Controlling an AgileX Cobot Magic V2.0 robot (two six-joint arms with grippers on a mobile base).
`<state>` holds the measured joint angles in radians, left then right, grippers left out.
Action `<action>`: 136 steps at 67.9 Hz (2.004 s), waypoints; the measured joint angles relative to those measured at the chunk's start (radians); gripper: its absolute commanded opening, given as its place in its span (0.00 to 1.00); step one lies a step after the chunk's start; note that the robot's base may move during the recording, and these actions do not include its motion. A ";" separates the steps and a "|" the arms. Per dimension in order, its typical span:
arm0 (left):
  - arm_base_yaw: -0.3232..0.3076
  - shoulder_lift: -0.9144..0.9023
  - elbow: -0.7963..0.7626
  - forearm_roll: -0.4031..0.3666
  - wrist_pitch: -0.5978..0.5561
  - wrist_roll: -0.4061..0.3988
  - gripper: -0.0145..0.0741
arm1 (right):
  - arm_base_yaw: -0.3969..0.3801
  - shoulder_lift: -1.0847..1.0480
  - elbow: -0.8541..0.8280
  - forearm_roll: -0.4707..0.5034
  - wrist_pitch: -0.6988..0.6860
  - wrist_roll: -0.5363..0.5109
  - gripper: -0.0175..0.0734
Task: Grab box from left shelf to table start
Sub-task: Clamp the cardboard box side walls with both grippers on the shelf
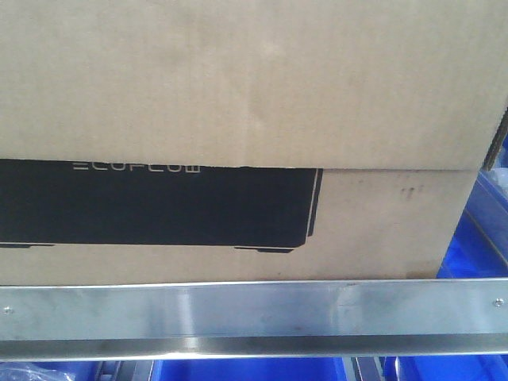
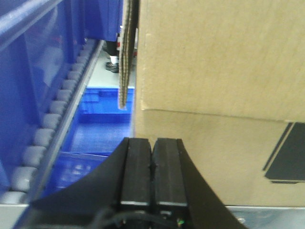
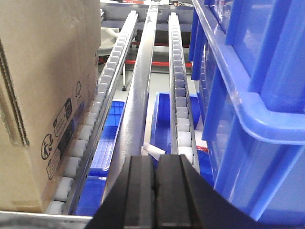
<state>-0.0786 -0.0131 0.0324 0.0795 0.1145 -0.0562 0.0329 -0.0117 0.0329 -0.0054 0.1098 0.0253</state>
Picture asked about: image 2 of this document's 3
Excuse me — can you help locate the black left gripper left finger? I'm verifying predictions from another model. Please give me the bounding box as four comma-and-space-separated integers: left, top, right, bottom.
32, 138, 151, 229

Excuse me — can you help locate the brown cardboard box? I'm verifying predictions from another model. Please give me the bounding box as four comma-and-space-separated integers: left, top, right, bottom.
120, 0, 305, 207

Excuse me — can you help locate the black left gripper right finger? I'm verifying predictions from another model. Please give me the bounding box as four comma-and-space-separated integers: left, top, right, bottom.
152, 138, 245, 229

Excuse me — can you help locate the blue plastic bin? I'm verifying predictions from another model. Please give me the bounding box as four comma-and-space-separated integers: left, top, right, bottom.
43, 87, 134, 196

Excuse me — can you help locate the blue plastic crate left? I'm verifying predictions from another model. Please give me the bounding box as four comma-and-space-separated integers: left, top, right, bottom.
0, 0, 123, 192

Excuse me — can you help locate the person's leg with shoe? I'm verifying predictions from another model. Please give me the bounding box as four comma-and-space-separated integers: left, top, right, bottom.
103, 41, 119, 73

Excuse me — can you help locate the grey roller conveyor track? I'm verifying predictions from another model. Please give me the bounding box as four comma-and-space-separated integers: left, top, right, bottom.
0, 40, 103, 205

